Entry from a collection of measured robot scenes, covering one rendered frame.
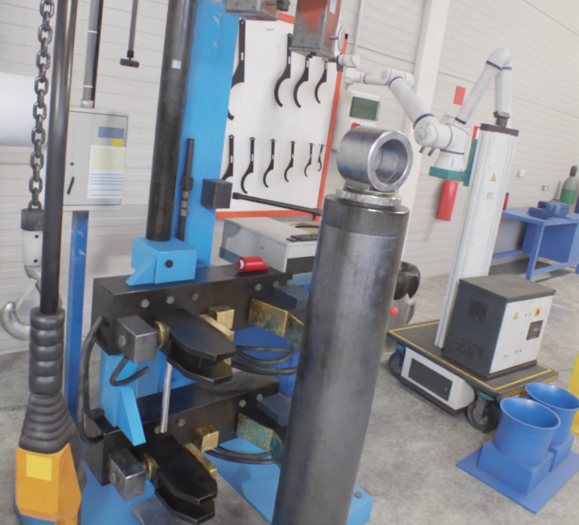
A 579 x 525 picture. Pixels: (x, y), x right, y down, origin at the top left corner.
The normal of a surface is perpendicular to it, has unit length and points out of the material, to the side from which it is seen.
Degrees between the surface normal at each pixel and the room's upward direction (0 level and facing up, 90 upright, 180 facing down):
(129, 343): 90
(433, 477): 0
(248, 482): 0
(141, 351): 90
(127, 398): 50
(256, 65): 90
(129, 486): 90
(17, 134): 124
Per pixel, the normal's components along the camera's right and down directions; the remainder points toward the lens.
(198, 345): 0.14, -0.97
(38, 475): -0.06, 0.19
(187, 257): 0.65, 0.24
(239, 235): -0.74, 0.03
